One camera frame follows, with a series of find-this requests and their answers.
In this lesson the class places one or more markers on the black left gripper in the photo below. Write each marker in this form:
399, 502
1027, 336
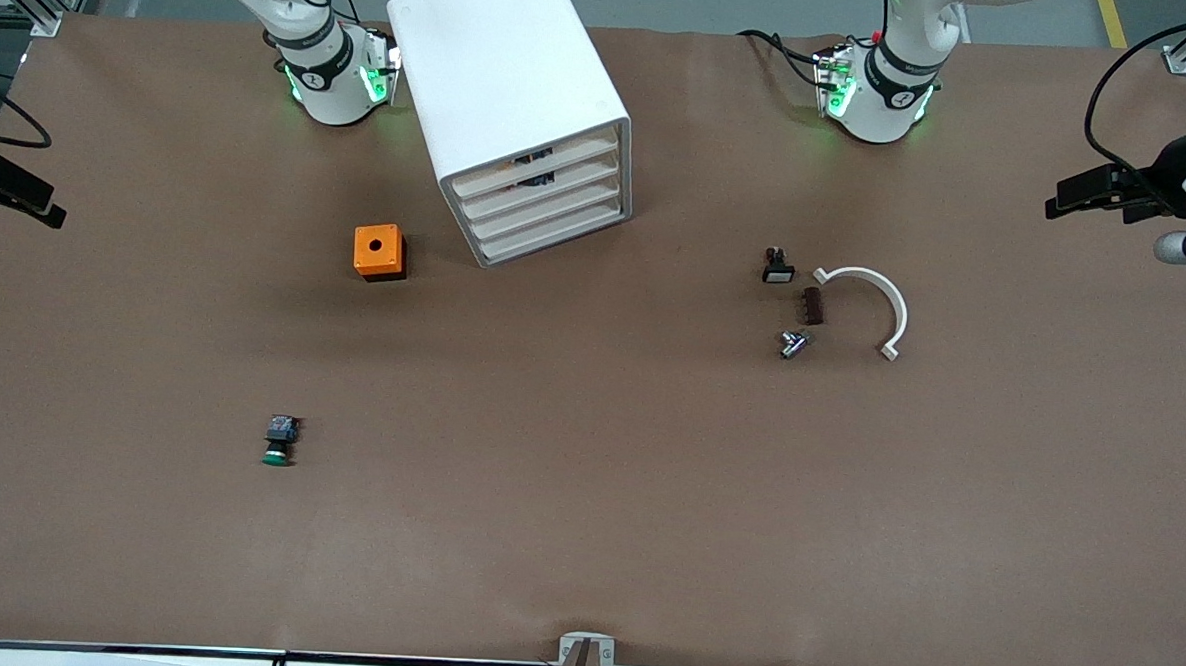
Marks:
1172, 169

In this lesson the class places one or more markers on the green mushroom push button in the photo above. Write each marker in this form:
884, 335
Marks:
276, 456

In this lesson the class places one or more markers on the white drawer cabinet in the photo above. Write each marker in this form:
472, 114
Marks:
504, 69

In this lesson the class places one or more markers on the brown terminal block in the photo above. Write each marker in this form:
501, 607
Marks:
811, 307

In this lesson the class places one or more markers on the white curved plastic bracket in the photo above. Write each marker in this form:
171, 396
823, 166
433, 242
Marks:
899, 321

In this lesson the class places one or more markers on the black white-faced switch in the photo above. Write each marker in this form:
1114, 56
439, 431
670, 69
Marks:
778, 272

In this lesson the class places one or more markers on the orange button enclosure box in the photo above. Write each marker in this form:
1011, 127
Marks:
376, 248

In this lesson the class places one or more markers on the silver key switch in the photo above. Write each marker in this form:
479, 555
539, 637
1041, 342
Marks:
793, 344

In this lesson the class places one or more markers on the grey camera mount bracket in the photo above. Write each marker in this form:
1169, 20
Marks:
586, 653

